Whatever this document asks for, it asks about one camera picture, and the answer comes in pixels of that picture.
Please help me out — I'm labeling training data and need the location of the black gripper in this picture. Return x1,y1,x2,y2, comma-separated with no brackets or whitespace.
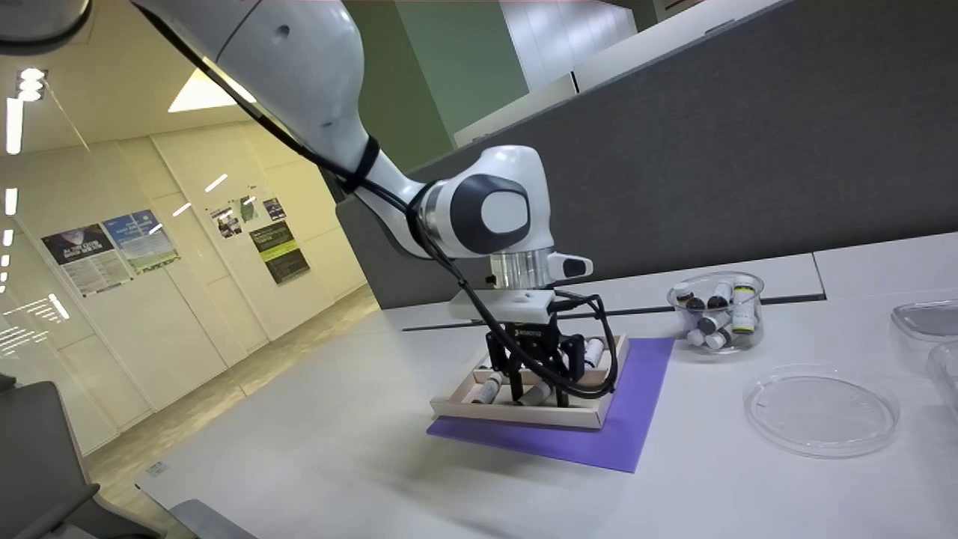
483,316,591,407

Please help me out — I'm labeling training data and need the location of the wooden segmented tray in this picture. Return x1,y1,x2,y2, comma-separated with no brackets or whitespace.
429,334,633,434

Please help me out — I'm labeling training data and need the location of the bottle with yellow label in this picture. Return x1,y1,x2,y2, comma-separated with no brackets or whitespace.
730,281,762,337

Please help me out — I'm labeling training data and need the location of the small glass bowl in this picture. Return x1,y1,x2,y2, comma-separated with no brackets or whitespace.
666,271,769,359

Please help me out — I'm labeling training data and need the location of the purple mat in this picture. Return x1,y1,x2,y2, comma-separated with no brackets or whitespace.
426,337,676,476

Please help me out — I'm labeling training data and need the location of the clear round plastic lid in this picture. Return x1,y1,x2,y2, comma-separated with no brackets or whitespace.
744,370,904,463

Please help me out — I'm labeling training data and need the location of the grey partition panel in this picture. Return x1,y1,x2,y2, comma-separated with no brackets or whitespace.
335,0,958,311

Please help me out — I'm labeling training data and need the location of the green pillar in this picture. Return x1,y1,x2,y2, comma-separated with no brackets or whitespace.
338,0,534,177

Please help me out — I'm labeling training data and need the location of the clear glass container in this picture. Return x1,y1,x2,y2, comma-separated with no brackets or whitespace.
890,299,958,403

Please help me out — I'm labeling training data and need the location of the dark grey chair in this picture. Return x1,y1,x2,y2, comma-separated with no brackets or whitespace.
0,373,154,539

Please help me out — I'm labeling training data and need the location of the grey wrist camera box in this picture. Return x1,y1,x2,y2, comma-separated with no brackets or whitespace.
485,287,563,328

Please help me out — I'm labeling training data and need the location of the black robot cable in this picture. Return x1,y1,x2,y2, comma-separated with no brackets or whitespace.
139,0,624,404

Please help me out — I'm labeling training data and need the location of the green black wall poster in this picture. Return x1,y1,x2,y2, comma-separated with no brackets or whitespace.
245,218,316,287

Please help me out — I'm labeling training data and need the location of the blue green wall poster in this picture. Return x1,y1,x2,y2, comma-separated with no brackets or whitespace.
102,207,184,280

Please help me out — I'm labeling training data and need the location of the dark photo wall poster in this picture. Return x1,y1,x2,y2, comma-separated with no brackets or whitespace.
40,221,135,299

